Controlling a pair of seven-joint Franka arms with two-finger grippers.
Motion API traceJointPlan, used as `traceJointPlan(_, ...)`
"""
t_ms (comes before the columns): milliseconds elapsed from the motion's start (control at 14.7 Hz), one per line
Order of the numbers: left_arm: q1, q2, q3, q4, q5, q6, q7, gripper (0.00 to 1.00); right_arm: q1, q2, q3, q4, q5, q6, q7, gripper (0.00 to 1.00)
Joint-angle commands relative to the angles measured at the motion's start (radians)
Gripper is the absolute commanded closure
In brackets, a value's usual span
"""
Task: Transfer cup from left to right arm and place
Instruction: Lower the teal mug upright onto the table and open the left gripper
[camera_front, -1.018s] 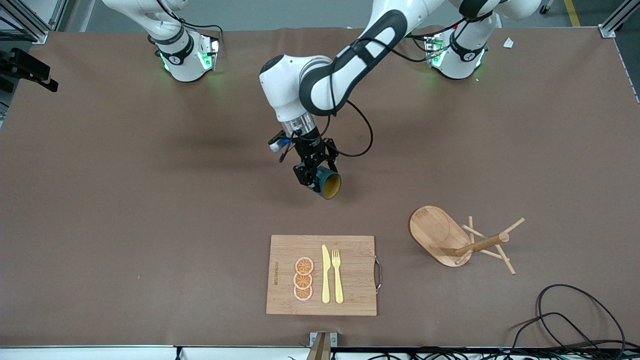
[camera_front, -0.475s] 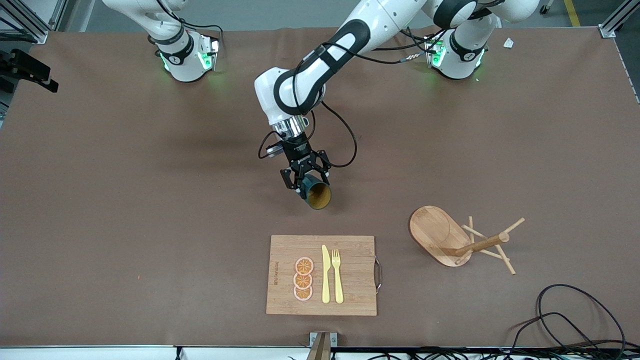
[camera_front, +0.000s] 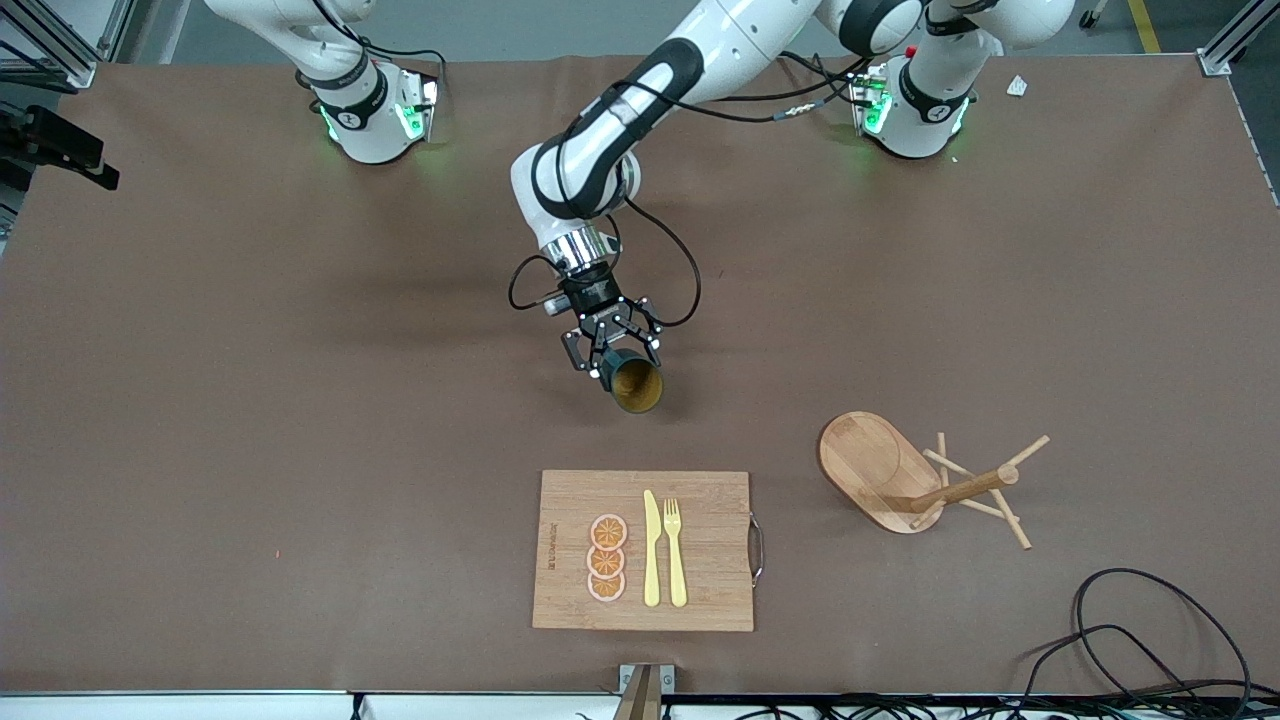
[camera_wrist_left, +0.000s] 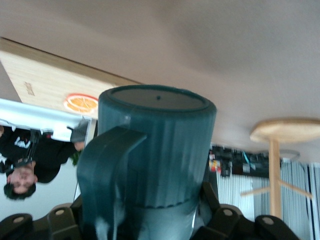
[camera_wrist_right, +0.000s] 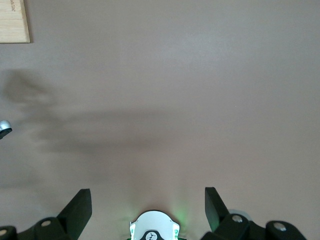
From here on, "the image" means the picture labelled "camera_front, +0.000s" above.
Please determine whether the yellow plastic knife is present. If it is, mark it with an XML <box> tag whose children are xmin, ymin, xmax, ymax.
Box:
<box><xmin>643</xmin><ymin>489</ymin><xmax>662</xmax><ymax>608</ymax></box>

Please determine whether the dark green cup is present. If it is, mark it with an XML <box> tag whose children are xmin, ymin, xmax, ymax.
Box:
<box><xmin>600</xmin><ymin>347</ymin><xmax>665</xmax><ymax>415</ymax></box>

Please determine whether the black cable bundle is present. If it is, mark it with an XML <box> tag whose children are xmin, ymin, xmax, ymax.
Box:
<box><xmin>690</xmin><ymin>693</ymin><xmax>1280</xmax><ymax>720</ymax></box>

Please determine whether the wooden cutting board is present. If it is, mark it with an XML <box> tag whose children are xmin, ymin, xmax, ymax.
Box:
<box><xmin>531</xmin><ymin>469</ymin><xmax>766</xmax><ymax>633</ymax></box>

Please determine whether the metal table edge bracket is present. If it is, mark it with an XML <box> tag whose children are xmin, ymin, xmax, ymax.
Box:
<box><xmin>612</xmin><ymin>663</ymin><xmax>676</xmax><ymax>720</ymax></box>

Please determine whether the yellow plastic fork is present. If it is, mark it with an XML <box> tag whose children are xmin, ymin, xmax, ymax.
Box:
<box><xmin>663</xmin><ymin>498</ymin><xmax>689</xmax><ymax>609</ymax></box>

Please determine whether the long black looped cable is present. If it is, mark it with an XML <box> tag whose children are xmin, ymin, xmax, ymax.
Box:
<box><xmin>1072</xmin><ymin>568</ymin><xmax>1253</xmax><ymax>706</ymax></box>

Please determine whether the brown table cover sheet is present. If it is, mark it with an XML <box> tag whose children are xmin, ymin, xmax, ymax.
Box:
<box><xmin>0</xmin><ymin>52</ymin><xmax>1280</xmax><ymax>697</ymax></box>

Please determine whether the aluminium frame profile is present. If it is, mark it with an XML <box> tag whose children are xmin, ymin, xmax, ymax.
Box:
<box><xmin>0</xmin><ymin>0</ymin><xmax>136</xmax><ymax>89</ymax></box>
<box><xmin>1198</xmin><ymin>0</ymin><xmax>1280</xmax><ymax>77</ymax></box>

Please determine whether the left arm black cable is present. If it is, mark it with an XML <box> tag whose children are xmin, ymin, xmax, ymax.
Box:
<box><xmin>508</xmin><ymin>55</ymin><xmax>873</xmax><ymax>329</ymax></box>

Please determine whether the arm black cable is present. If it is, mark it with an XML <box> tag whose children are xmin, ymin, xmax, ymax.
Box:
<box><xmin>310</xmin><ymin>0</ymin><xmax>448</xmax><ymax>101</ymax></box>
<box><xmin>508</xmin><ymin>55</ymin><xmax>873</xmax><ymax>329</ymax></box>

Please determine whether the white table edge rail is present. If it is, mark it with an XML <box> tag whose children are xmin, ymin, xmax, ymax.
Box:
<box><xmin>0</xmin><ymin>690</ymin><xmax>621</xmax><ymax>720</ymax></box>

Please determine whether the wooden mug tree stand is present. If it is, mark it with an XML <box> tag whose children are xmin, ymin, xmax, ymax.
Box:
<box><xmin>818</xmin><ymin>410</ymin><xmax>1051</xmax><ymax>551</ymax></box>

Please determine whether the short black looped cable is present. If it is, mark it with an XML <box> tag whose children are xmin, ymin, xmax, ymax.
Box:
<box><xmin>1020</xmin><ymin>625</ymin><xmax>1201</xmax><ymax>706</ymax></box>

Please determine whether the black base power cable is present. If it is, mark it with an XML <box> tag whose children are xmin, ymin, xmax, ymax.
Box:
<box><xmin>775</xmin><ymin>50</ymin><xmax>863</xmax><ymax>109</ymax></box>

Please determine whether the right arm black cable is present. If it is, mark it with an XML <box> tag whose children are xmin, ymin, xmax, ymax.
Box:
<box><xmin>310</xmin><ymin>0</ymin><xmax>448</xmax><ymax>101</ymax></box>

